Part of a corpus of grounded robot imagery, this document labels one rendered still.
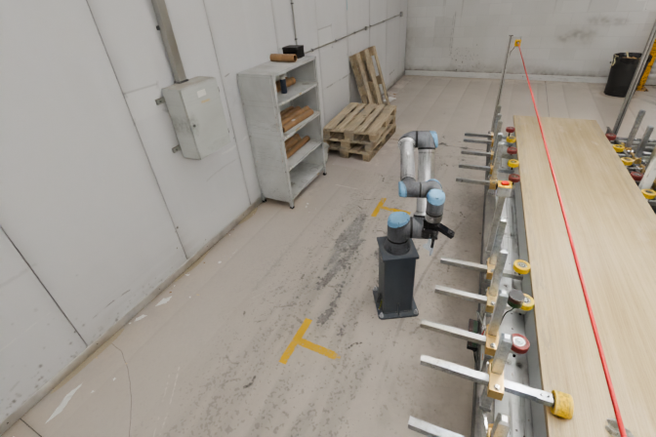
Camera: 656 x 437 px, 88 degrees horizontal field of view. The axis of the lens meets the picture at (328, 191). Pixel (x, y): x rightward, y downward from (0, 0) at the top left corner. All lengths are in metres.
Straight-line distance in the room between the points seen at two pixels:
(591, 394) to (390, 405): 1.19
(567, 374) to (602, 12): 8.11
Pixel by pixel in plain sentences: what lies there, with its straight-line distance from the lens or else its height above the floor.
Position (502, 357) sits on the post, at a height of 1.07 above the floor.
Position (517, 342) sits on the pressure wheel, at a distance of 1.81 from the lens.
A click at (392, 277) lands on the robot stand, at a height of 0.41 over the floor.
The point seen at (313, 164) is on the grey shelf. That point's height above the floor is 0.14.
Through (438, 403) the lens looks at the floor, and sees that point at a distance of 2.61.
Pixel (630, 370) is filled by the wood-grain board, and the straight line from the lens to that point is 1.93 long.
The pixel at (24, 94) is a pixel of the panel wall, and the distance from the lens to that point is 2.67.
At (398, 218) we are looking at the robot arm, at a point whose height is 0.87.
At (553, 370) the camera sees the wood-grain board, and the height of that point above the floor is 0.90.
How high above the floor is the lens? 2.30
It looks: 32 degrees down
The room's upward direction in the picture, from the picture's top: 5 degrees counter-clockwise
